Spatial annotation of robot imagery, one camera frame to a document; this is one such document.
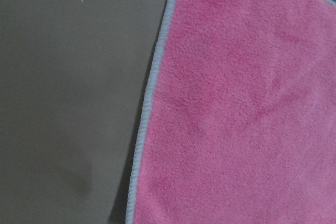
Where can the pink towel grey edge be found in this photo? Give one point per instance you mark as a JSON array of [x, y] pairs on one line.
[[238, 117]]

